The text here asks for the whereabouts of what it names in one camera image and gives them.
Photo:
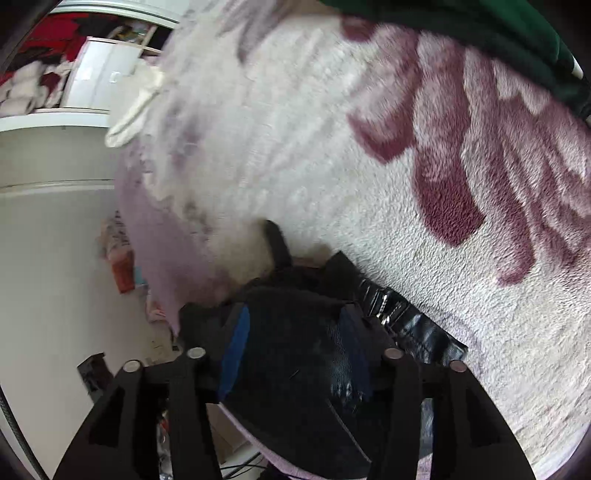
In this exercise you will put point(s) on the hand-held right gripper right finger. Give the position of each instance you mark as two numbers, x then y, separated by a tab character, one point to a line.
358	350

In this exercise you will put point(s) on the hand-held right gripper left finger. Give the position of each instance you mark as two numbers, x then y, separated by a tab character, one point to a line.
233	355

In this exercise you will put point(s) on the black leather jacket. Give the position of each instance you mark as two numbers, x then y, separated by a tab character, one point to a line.
295	369

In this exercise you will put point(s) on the red clothes in wardrobe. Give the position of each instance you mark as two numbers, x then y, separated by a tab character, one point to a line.
51	41

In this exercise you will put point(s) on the orange box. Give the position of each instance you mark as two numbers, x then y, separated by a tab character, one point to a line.
123	277

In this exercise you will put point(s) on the dark box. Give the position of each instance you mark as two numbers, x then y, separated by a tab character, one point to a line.
94	374

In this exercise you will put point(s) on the floral plush blanket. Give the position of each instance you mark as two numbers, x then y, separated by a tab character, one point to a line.
369	194

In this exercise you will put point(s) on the white knitted sweater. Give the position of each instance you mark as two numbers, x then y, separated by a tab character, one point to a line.
134	115

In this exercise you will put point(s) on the white wardrobe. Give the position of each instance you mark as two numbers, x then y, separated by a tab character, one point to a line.
46	152

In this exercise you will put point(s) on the white drawer unit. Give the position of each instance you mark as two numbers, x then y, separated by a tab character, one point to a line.
104	74

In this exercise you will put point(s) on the green pants with white stripes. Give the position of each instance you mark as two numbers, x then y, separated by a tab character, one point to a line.
485	32

